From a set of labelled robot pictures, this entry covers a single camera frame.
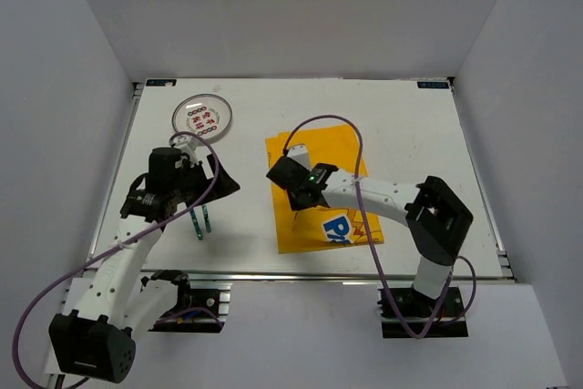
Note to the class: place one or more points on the yellow pikachu cloth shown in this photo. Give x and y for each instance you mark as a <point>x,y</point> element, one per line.
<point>317,229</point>

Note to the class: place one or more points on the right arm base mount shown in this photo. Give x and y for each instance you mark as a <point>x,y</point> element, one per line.
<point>448,322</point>

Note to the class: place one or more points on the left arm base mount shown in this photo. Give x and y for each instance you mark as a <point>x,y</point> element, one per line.
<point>202,307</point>

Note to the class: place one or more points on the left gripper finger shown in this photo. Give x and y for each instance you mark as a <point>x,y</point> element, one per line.
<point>214,165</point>
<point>224,186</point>

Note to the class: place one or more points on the round patterned plate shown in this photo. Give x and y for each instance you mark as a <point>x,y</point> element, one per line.
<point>209,116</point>

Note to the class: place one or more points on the fork with teal handle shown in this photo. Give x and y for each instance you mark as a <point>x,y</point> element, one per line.
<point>196,225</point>

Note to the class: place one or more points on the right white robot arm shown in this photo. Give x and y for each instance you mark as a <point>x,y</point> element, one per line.
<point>437,219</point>

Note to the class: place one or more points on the left blue table label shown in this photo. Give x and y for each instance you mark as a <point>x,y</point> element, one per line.
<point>158,82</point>

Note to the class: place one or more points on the knife with teal handle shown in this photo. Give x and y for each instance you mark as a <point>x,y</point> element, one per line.
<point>206,218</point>

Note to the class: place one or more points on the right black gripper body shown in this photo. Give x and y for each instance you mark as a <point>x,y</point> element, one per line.
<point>296,204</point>

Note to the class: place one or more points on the blue table label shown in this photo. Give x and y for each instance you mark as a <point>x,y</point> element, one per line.
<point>433,84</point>
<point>158,82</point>

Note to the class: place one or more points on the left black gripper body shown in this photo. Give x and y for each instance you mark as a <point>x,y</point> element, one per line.
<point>188,186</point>

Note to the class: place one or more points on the right blue table label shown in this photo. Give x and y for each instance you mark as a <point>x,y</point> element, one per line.
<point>433,84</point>

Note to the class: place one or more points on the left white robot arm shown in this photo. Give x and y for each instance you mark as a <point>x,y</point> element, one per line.
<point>98,338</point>

